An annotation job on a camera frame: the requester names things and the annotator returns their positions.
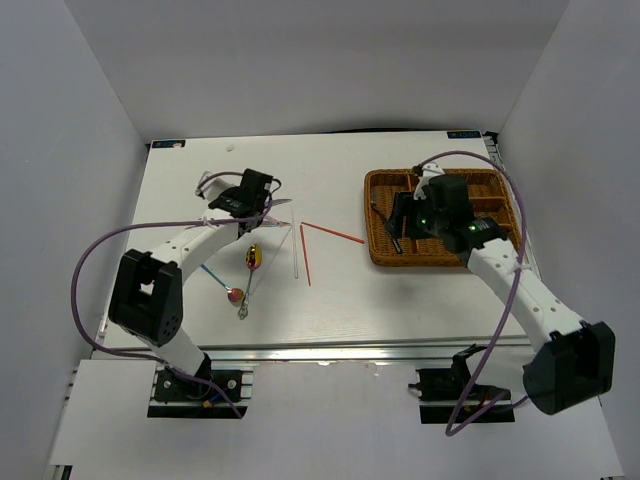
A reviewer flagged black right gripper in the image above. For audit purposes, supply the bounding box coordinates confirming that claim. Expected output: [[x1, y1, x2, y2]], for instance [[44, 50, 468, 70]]
[[384, 191, 447, 241]]

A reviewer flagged teal handled knife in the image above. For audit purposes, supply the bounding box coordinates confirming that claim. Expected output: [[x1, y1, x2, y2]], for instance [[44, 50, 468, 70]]
[[271, 198, 292, 206]]

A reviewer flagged long white chopstick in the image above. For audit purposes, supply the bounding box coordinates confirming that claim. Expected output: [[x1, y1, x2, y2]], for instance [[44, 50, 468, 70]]
[[250, 226, 292, 295]]

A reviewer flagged orange chopstick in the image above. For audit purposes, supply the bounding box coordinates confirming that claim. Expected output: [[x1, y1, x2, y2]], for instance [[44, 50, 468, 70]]
[[299, 222, 312, 287], [301, 222, 365, 245]]

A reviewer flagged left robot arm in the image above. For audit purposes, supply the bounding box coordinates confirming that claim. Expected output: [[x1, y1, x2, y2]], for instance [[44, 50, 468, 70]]
[[108, 168, 281, 399]]

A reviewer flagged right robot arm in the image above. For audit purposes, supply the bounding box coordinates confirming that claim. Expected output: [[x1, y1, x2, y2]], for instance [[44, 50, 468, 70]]
[[385, 172, 616, 415]]

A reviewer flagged gold iridescent spoon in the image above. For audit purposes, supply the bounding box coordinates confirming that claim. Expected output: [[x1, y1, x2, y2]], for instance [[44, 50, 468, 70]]
[[238, 243, 263, 320]]

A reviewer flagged brown wicker cutlery basket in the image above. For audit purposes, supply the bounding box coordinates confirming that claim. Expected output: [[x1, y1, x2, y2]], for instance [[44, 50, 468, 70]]
[[364, 168, 521, 267]]

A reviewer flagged small rainbow spoon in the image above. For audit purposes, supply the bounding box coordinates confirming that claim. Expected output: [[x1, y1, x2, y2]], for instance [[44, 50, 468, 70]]
[[200, 264, 245, 304]]

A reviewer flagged table logo sticker left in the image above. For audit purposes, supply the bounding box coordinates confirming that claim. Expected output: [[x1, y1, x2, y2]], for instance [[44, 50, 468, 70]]
[[151, 139, 186, 149]]

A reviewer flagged table logo sticker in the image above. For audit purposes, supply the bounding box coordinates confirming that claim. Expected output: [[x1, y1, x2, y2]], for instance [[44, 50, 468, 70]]
[[446, 130, 482, 140], [151, 139, 186, 149]]

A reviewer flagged table logo sticker right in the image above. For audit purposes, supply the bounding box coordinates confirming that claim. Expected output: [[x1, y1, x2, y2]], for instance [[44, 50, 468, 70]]
[[446, 130, 482, 140]]

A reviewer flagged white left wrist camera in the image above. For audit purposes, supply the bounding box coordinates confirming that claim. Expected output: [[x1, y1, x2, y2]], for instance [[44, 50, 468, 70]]
[[194, 171, 223, 198]]

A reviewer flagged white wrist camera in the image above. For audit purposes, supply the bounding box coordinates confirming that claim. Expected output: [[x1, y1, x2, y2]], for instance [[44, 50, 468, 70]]
[[194, 171, 223, 198], [412, 162, 445, 200]]

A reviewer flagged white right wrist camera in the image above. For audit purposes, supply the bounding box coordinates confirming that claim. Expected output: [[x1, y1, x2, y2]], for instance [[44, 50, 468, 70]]
[[412, 162, 445, 200]]

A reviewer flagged aluminium table frame rail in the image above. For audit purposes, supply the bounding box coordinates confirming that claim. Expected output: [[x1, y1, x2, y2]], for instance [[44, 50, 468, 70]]
[[89, 335, 534, 362]]

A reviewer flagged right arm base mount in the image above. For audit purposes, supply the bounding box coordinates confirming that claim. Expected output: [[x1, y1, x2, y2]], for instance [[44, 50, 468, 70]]
[[407, 347, 516, 425]]

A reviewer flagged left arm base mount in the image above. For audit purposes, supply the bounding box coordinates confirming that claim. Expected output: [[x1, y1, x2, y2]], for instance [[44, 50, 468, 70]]
[[147, 368, 254, 420]]

